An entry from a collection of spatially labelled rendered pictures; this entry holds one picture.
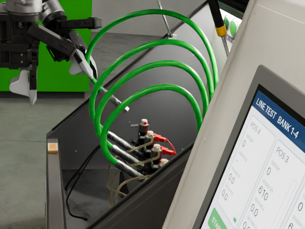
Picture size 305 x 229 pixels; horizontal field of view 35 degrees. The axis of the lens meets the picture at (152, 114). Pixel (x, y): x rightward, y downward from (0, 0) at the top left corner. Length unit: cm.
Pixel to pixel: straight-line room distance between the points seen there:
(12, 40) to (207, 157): 49
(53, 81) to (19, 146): 108
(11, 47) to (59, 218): 44
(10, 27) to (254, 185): 62
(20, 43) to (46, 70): 359
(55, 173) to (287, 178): 89
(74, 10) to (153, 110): 297
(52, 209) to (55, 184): 13
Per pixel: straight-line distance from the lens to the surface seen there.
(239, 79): 86
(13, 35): 109
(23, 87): 112
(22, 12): 106
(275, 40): 80
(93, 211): 149
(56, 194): 134
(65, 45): 109
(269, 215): 69
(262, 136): 74
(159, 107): 166
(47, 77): 469
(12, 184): 330
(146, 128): 132
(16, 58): 109
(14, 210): 305
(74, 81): 471
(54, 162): 150
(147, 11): 132
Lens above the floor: 164
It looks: 21 degrees down
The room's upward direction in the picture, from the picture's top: 5 degrees clockwise
